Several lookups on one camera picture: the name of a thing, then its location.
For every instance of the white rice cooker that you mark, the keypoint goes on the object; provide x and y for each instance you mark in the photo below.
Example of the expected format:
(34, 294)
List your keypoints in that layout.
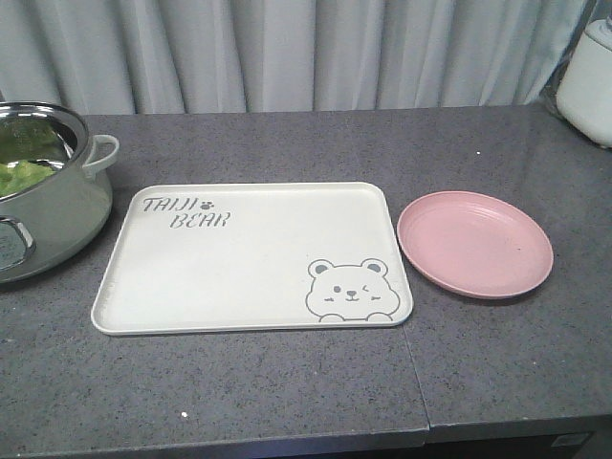
(584, 94)

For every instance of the green lettuce leaf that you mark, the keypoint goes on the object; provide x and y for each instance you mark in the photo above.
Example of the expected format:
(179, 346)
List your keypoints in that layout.
(27, 147)

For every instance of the cream bear serving tray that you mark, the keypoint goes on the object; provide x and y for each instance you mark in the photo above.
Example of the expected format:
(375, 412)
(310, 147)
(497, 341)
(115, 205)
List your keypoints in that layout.
(209, 258)

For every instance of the pale green electric cooking pot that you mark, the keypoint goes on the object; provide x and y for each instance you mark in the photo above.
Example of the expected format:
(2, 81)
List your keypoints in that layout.
(45, 224)

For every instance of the pink round plate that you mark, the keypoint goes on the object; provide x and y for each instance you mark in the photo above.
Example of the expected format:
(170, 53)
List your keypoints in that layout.
(474, 244)

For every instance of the black disinfection cabinet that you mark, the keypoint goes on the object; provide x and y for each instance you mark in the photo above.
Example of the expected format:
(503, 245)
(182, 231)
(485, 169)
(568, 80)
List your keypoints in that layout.
(565, 445)

